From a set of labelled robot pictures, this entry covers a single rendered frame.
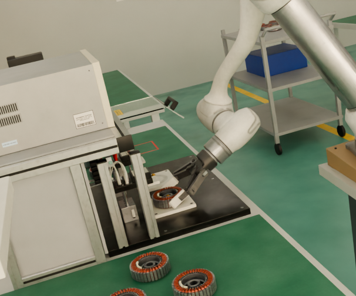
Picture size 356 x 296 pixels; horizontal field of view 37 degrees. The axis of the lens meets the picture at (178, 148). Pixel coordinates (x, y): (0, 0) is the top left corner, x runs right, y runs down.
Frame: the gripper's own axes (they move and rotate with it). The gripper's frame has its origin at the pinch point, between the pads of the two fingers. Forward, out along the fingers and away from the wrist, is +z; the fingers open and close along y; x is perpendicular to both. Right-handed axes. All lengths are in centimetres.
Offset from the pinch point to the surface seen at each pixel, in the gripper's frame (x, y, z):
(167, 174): -4.4, 26.0, -3.7
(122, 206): 10.1, -2.0, 13.1
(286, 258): -14, -50, -14
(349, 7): -222, 532, -334
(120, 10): -5, 532, -86
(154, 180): 8.8, -1.7, -0.5
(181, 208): -2.8, -7.6, -0.7
